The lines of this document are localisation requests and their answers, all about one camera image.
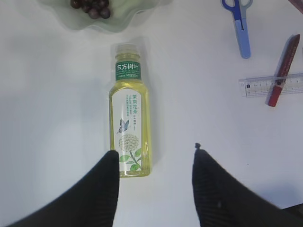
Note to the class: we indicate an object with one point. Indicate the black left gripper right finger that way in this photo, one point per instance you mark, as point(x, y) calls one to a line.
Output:
point(222, 201)

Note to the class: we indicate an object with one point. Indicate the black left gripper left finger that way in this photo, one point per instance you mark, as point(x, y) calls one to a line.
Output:
point(91, 202)

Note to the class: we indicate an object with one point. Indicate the yellow tea bottle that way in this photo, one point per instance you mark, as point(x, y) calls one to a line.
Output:
point(129, 114)

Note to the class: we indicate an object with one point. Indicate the purple artificial grape bunch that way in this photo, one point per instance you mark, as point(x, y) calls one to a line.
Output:
point(94, 8)

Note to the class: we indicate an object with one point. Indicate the red crayon pen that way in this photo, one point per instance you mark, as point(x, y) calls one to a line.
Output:
point(283, 70)

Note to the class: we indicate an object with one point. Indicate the clear plastic ruler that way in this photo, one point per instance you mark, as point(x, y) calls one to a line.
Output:
point(263, 86)

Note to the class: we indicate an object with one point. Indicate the green wavy glass plate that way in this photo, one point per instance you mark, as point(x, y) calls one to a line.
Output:
point(122, 13)

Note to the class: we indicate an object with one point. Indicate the blue scissors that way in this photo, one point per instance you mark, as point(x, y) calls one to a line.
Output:
point(240, 22)

